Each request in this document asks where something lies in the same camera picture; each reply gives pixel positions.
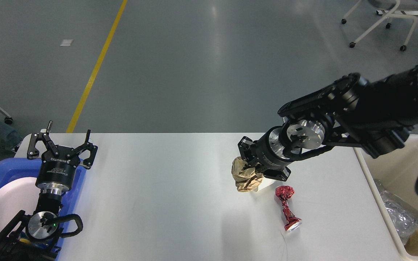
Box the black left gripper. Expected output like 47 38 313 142
27 121 98 192

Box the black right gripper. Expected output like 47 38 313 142
238 127 291 182

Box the dark brown paper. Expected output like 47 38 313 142
231 157 264 192

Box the crushed red can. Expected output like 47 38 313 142
275 185 302 232

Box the pink plate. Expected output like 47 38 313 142
0 177 40 231

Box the white paper cup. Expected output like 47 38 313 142
253 177 276 192

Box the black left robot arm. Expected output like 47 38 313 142
0 121 98 261

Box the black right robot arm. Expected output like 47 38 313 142
238 65 418 196

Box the blue plastic tray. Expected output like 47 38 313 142
0 158 86 248

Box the beige plastic bin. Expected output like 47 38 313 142
354 135 418 261

